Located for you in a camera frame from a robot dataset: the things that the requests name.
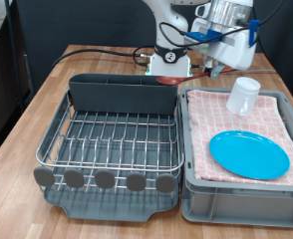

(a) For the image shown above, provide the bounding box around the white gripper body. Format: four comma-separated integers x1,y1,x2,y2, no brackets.
185,18,258,71

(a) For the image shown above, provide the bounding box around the brown wooden spoon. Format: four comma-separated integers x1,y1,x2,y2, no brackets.
155,68,235,88

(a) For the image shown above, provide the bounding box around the blue plate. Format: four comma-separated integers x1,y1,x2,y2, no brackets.
208,129,291,181

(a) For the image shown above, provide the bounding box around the grey dish drying rack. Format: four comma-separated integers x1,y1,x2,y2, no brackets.
41,89,182,223

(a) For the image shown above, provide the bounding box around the white mug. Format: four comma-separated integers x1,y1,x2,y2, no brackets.
225,76,262,118

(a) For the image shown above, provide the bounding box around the pink checked cloth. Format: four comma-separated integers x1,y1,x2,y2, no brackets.
186,89,293,187

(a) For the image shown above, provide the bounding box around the dark grey cutlery holder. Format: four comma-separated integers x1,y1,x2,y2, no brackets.
68,73,179,116

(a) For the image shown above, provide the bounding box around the grey plastic crate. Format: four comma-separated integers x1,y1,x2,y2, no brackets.
179,86,293,229

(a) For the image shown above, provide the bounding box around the grey table cable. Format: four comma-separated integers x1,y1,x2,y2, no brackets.
189,64,277,74

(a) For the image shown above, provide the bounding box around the blue cable clip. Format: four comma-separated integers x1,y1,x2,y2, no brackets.
248,19,261,48

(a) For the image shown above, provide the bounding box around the blue mounted wrist camera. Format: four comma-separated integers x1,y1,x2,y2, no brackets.
184,26,236,48

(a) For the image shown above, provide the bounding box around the black table cable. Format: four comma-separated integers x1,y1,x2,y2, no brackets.
51,45,155,69

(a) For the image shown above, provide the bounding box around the metal wire dish rack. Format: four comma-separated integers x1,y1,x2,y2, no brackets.
33,91,184,197

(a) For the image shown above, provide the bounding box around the dark metal frame pole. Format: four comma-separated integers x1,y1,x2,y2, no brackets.
4,0,25,114

